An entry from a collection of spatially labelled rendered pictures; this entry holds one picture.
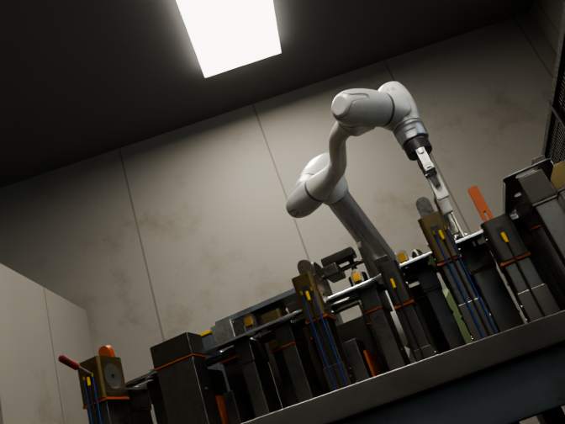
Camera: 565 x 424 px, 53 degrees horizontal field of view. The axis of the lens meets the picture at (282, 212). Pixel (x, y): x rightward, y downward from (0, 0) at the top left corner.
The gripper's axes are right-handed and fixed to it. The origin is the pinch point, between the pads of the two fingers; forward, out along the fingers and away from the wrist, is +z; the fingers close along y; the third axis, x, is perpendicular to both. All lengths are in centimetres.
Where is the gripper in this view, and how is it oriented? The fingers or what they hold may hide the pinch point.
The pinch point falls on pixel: (444, 202)
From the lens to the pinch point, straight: 165.2
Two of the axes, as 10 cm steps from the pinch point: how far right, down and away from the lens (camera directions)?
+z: 3.1, 8.6, -4.0
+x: 8.9, -4.1, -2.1
